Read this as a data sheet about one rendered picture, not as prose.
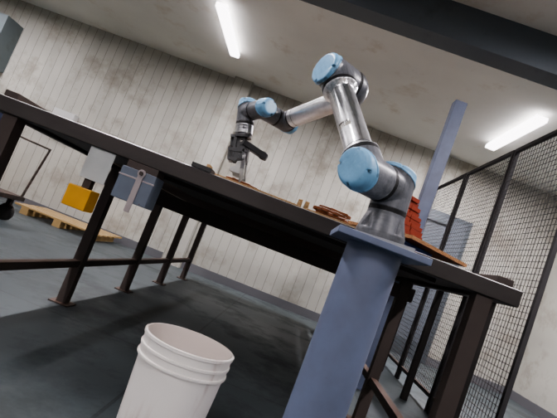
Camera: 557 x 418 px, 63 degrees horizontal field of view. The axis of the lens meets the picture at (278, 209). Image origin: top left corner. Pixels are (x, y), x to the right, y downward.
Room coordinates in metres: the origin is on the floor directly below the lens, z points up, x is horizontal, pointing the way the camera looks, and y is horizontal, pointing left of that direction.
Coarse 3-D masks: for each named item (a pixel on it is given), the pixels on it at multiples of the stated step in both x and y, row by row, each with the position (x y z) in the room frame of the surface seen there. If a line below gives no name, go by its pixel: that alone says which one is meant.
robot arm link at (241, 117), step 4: (240, 100) 1.84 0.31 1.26; (244, 100) 1.83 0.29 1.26; (248, 100) 1.82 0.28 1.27; (252, 100) 1.83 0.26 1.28; (240, 104) 1.83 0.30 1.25; (244, 104) 1.82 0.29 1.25; (240, 108) 1.83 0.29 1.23; (244, 108) 1.81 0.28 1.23; (240, 112) 1.83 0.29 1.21; (244, 112) 1.81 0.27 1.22; (240, 116) 1.83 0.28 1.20; (244, 116) 1.82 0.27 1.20; (236, 120) 1.85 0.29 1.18; (240, 120) 1.83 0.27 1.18; (244, 120) 1.82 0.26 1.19; (248, 120) 1.83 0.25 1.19; (252, 120) 1.84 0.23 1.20; (252, 124) 1.84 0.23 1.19
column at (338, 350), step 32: (352, 256) 1.32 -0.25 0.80; (384, 256) 1.29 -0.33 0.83; (416, 256) 1.23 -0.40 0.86; (352, 288) 1.29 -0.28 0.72; (384, 288) 1.30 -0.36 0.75; (320, 320) 1.35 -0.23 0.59; (352, 320) 1.29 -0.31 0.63; (320, 352) 1.31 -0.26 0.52; (352, 352) 1.29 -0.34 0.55; (320, 384) 1.29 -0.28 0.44; (352, 384) 1.31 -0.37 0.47; (288, 416) 1.33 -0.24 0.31; (320, 416) 1.28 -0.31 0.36
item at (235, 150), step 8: (232, 136) 1.84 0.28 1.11; (240, 136) 1.83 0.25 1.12; (248, 136) 1.83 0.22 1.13; (232, 144) 1.86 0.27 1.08; (240, 144) 1.85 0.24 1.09; (232, 152) 1.83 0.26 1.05; (240, 152) 1.83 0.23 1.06; (248, 152) 1.84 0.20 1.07; (232, 160) 1.83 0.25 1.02; (240, 160) 1.83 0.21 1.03; (248, 160) 1.88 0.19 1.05
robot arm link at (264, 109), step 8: (248, 104) 1.80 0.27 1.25; (256, 104) 1.75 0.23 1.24; (264, 104) 1.73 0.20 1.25; (272, 104) 1.75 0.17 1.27; (248, 112) 1.80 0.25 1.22; (256, 112) 1.76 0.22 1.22; (264, 112) 1.73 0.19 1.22; (272, 112) 1.75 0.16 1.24; (280, 112) 1.80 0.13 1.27; (264, 120) 1.80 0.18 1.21; (272, 120) 1.80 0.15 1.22
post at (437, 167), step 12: (456, 108) 3.52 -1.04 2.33; (456, 120) 3.52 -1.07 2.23; (444, 132) 3.52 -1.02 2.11; (456, 132) 3.52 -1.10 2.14; (444, 144) 3.52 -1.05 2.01; (444, 156) 3.52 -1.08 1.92; (432, 168) 3.52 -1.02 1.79; (444, 168) 3.52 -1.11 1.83; (432, 180) 3.52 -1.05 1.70; (420, 192) 3.59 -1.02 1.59; (432, 192) 3.52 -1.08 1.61; (420, 204) 3.52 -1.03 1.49; (420, 216) 3.52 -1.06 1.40; (384, 312) 3.52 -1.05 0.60; (384, 324) 3.52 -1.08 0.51; (372, 348) 3.52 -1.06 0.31; (360, 384) 3.52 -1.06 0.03
